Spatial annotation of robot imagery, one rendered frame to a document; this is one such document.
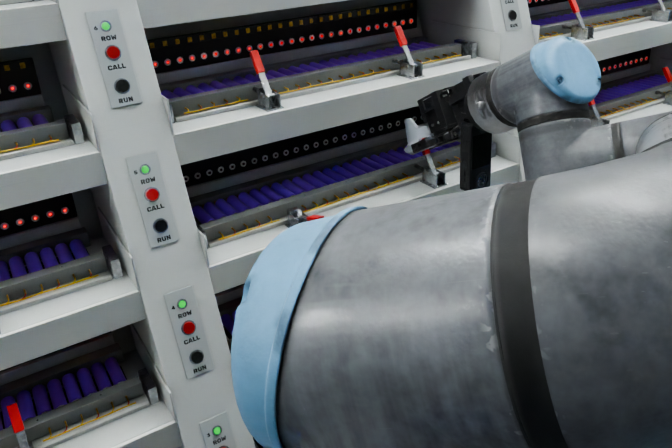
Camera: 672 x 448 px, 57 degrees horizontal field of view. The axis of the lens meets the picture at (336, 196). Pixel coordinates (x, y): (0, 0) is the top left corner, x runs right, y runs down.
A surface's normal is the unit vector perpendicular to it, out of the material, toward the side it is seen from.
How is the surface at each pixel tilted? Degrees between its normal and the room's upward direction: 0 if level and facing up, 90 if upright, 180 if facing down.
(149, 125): 90
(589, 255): 50
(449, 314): 67
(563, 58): 74
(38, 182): 109
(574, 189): 21
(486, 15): 90
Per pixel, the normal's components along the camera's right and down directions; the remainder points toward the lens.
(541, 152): -0.75, 0.01
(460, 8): -0.85, 0.26
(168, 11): 0.53, 0.33
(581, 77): 0.42, -0.25
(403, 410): -0.34, 0.40
